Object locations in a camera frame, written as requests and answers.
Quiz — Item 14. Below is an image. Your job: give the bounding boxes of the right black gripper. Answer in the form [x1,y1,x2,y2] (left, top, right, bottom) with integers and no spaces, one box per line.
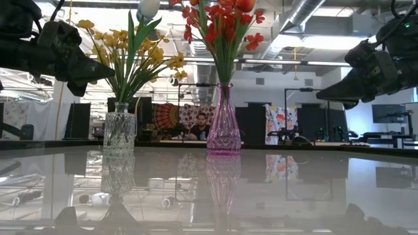
[315,39,401,111]

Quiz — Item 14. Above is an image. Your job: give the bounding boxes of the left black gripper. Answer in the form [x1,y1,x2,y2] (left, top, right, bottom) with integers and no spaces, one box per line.
[39,45,116,98]

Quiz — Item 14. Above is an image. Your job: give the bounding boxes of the clear cut-glass vase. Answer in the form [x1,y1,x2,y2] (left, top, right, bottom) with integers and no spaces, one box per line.
[103,102,137,153]

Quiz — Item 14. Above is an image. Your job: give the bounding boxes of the white artificial tulip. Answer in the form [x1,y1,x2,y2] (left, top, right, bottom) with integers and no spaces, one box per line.
[125,0,163,104]

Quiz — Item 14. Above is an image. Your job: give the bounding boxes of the red artificial flower bunch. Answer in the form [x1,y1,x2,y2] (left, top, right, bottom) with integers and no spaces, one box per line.
[169,0,249,84]
[195,0,266,84]

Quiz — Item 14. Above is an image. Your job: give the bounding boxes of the pink glass vase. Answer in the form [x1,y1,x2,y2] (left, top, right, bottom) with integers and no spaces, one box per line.
[206,82,242,155]

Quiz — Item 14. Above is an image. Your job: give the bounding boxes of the wide black partition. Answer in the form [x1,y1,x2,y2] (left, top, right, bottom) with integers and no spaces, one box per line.
[297,107,349,141]

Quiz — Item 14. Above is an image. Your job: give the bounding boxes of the dark computer monitor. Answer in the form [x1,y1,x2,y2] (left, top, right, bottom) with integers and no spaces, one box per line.
[372,104,408,124]

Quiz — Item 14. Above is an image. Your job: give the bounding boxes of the black desk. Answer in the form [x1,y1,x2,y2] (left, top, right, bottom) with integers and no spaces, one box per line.
[362,131,418,148]

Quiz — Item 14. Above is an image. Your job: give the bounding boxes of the long ceiling light strip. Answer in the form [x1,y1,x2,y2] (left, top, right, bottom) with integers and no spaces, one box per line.
[243,59,352,68]
[88,54,216,63]

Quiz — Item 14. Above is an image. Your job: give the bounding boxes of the black dome-shaped object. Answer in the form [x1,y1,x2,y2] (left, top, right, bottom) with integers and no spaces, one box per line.
[291,135,311,146]

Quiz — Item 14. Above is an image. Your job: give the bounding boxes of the black shelf cabinet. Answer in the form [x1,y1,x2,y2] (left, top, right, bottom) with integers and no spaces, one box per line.
[107,97,153,142]

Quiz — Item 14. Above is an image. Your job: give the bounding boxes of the white floral cloth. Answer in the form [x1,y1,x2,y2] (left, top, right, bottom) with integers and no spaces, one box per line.
[264,104,298,144]

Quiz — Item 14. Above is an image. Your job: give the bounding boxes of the white cloth curtain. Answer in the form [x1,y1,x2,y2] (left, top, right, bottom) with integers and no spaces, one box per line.
[1,99,71,141]

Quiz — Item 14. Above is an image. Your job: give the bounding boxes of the orange mandala tapestry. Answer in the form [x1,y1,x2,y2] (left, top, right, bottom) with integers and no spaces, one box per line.
[152,103,179,138]

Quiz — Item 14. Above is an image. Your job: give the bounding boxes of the black office chair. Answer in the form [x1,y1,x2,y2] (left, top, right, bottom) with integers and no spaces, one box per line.
[18,123,35,141]

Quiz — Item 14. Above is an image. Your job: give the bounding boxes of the dark floral tapestry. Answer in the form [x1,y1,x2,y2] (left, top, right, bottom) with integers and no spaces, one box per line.
[178,104,213,141]

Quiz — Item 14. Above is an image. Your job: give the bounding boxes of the person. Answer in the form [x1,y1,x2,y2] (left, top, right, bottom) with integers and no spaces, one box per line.
[189,112,212,141]

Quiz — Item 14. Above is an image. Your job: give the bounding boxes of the black metal frame stand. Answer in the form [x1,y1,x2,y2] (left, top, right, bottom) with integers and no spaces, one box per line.
[283,87,330,144]
[178,83,229,141]

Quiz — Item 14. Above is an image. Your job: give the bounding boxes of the long yellow cable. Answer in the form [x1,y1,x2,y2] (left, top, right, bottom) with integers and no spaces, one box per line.
[54,81,66,140]

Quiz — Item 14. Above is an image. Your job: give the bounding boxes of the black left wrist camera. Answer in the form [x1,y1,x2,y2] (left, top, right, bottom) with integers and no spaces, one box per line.
[36,20,83,50]

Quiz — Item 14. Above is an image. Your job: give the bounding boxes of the black metal table frame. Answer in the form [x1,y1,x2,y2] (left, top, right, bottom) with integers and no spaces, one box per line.
[0,139,418,159]

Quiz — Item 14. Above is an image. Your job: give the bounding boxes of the large silver ventilation duct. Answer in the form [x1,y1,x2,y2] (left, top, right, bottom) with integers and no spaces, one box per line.
[261,0,327,59]

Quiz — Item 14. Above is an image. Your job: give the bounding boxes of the silver vertical ventilation duct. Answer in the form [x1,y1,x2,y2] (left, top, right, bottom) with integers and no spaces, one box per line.
[190,32,218,105]

